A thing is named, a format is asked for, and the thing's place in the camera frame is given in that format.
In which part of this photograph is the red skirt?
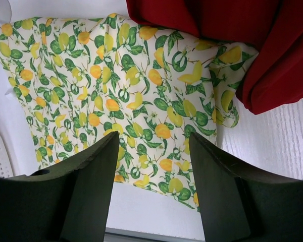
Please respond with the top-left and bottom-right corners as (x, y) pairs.
(127, 0), (303, 114)

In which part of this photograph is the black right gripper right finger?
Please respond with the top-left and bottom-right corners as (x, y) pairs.
(189, 133), (303, 241)

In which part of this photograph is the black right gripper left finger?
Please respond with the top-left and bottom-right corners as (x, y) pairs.
(0, 132), (119, 241)

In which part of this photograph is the lemon print skirt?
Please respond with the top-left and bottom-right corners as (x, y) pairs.
(0, 14), (258, 210)

